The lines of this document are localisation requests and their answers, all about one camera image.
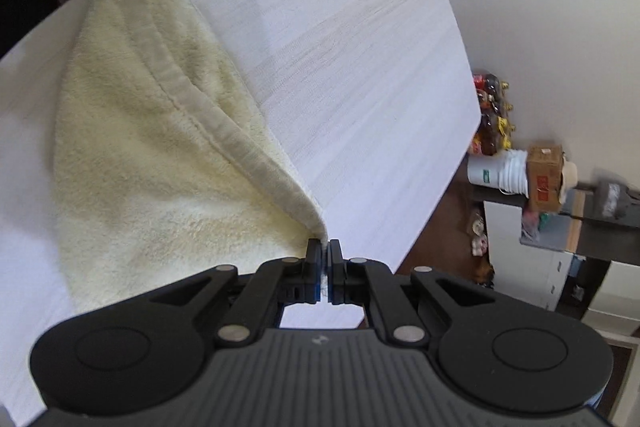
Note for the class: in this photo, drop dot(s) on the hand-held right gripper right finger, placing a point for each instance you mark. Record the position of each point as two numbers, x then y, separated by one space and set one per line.
336 269

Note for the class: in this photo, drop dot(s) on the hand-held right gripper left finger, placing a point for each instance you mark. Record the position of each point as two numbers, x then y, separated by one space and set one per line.
315 269

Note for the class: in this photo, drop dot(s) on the pale yellow towel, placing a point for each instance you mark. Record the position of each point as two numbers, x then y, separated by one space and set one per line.
150 157

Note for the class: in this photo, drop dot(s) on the white plastic bucket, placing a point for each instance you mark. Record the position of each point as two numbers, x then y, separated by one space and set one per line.
495 174

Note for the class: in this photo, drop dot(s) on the white cabinet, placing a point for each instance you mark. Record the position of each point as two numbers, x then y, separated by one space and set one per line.
530 257

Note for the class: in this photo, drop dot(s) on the pack of soda bottles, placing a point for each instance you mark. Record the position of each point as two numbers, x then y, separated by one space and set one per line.
492 114

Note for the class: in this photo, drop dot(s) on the red-print cardboard box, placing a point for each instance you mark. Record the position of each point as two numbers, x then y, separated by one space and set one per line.
545 179

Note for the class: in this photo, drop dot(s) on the dark shelf board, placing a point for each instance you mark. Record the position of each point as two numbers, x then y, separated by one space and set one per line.
600 242

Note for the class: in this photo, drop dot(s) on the grey device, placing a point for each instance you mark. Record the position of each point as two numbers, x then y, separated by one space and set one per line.
612 203

